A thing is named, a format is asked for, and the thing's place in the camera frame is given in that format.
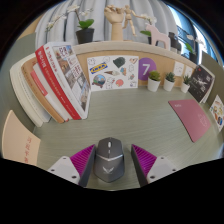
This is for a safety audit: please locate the small succulent in white pot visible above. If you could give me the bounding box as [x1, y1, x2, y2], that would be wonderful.
[180, 74, 193, 94]
[146, 70, 162, 93]
[162, 71, 176, 93]

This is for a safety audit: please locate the brown book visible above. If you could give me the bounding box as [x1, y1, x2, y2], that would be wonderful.
[20, 56, 66, 124]

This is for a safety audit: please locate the wooden hand model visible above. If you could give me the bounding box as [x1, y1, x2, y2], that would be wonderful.
[103, 4, 126, 42]

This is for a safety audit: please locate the white illustrated sticker sheet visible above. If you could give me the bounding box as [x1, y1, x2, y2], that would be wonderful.
[86, 54, 140, 92]

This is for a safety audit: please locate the pink mouse pad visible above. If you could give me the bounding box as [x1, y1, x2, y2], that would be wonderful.
[167, 98, 212, 144]

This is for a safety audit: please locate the grey-green desk partition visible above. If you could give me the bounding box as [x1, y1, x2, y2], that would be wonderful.
[0, 31, 38, 158]
[199, 49, 224, 101]

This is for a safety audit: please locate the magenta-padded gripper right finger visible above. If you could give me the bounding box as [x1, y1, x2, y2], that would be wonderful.
[130, 143, 178, 188]

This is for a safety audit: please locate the purple round sticker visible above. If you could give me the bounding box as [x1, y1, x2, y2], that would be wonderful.
[137, 57, 158, 82]

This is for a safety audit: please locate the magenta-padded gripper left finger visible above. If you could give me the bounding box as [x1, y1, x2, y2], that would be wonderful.
[46, 143, 97, 188]

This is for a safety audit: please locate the pale ledge shelf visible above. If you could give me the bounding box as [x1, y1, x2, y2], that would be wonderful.
[71, 39, 198, 69]

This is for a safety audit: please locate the red-spined photo cover book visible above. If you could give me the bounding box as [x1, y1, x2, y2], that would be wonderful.
[34, 41, 92, 121]

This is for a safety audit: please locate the white wall socket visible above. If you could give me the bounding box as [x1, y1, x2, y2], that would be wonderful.
[184, 64, 194, 78]
[172, 60, 185, 78]

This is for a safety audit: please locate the beige card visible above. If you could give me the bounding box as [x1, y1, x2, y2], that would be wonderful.
[1, 109, 42, 167]

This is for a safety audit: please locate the dark grey computer mouse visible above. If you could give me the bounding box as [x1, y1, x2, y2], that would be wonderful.
[92, 136, 126, 184]

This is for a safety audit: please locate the pink horse figurine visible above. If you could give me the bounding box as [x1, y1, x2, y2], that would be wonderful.
[144, 22, 171, 51]

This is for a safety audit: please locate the window with dark frame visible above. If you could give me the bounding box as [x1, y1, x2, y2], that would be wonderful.
[166, 3, 208, 58]

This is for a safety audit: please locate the white book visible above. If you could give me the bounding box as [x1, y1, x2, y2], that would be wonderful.
[9, 53, 53, 128]

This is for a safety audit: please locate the wooden artist mannequin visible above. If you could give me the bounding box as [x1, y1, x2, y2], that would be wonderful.
[121, 4, 138, 38]

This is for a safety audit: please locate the black horse figurine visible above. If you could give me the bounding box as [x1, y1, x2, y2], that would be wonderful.
[168, 31, 183, 54]

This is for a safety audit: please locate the black book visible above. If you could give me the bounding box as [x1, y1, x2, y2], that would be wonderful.
[187, 64, 216, 104]

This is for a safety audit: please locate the white card with food pictures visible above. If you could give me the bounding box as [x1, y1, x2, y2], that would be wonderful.
[208, 94, 224, 133]

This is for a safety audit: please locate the grey-white curtain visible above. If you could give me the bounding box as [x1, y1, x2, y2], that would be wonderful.
[34, 0, 179, 51]

